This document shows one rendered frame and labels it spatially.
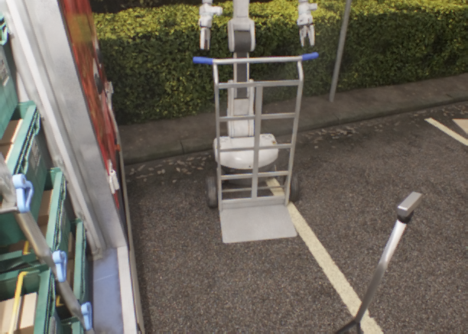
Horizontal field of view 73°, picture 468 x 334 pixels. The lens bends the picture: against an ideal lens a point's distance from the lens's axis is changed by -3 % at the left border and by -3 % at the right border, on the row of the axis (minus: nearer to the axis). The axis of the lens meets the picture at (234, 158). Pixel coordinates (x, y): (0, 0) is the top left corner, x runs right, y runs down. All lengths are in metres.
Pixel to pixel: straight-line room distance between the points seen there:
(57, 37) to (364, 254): 2.25
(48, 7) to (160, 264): 1.76
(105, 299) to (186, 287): 0.83
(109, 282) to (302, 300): 1.20
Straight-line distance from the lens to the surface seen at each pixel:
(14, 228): 1.04
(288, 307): 2.21
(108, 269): 1.64
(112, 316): 1.51
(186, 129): 3.59
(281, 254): 2.43
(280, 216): 2.67
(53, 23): 1.17
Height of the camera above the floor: 1.91
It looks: 36 degrees down
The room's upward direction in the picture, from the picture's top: straight up
